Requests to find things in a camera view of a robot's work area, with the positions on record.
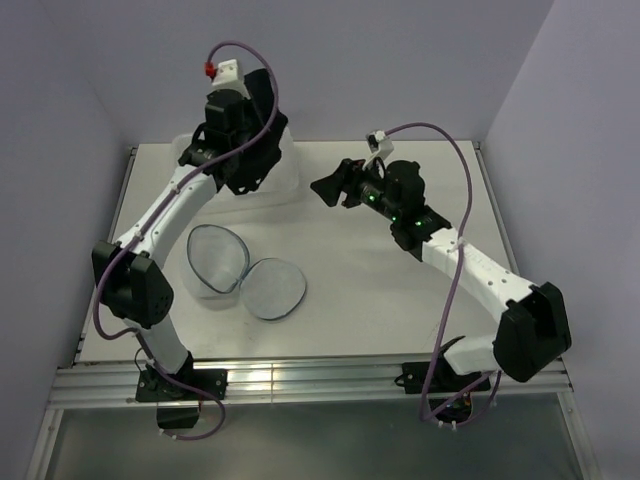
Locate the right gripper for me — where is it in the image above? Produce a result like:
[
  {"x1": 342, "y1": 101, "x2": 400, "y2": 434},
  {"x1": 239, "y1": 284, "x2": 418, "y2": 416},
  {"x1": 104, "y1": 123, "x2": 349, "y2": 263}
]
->
[{"x1": 310, "y1": 155, "x2": 401, "y2": 222}]

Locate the black bra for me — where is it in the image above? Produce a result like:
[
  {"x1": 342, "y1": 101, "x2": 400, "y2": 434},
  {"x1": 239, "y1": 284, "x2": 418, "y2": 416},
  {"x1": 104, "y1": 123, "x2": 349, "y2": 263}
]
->
[{"x1": 226, "y1": 68, "x2": 288, "y2": 195}]

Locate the white mesh laundry bag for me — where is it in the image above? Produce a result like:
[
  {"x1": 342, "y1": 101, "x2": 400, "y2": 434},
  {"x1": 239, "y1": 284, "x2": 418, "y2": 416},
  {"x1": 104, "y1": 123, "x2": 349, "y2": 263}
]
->
[{"x1": 181, "y1": 224, "x2": 308, "y2": 322}]

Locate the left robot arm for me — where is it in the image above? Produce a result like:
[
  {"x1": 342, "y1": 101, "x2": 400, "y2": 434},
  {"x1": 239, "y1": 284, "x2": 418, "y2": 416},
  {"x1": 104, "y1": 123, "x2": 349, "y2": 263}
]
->
[{"x1": 92, "y1": 90, "x2": 251, "y2": 399}]

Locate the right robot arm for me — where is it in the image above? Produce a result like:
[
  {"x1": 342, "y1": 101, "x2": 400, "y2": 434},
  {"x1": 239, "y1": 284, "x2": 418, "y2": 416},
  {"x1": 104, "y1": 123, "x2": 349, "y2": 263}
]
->
[{"x1": 310, "y1": 159, "x2": 572, "y2": 390}]

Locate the white plastic basket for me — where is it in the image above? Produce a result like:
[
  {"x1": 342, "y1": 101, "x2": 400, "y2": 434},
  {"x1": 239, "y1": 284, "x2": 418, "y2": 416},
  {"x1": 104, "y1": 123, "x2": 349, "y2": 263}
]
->
[{"x1": 199, "y1": 127, "x2": 300, "y2": 215}]

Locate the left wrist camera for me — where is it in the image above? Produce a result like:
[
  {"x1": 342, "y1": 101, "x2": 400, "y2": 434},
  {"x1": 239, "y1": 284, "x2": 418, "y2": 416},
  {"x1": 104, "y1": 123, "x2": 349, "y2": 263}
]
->
[{"x1": 204, "y1": 59, "x2": 245, "y2": 95}]

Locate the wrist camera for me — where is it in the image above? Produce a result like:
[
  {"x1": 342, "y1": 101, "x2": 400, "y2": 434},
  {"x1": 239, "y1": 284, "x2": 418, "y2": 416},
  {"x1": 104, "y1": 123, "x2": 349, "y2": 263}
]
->
[
  {"x1": 364, "y1": 130, "x2": 394, "y2": 170},
  {"x1": 204, "y1": 59, "x2": 245, "y2": 95}
]

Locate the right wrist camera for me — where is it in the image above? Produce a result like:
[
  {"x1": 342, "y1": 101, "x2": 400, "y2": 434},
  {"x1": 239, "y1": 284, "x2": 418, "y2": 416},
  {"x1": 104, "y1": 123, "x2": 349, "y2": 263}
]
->
[{"x1": 364, "y1": 130, "x2": 394, "y2": 170}]

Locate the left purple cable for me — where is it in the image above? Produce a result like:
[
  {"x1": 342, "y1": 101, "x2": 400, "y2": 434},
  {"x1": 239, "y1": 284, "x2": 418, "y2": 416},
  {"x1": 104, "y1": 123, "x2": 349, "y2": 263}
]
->
[{"x1": 94, "y1": 42, "x2": 279, "y2": 444}]

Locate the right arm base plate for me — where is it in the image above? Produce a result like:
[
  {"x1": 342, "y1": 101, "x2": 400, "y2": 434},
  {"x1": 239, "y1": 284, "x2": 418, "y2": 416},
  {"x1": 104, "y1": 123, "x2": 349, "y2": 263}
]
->
[{"x1": 394, "y1": 361, "x2": 481, "y2": 395}]

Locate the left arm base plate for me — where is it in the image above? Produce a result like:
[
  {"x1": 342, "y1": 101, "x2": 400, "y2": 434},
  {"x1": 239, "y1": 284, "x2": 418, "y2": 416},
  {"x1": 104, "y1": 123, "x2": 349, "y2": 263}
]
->
[{"x1": 135, "y1": 367, "x2": 228, "y2": 403}]

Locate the aluminium rail frame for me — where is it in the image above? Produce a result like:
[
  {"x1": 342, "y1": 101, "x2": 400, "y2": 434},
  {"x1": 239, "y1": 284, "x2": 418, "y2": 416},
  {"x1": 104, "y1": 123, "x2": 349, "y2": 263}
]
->
[{"x1": 28, "y1": 141, "x2": 601, "y2": 479}]

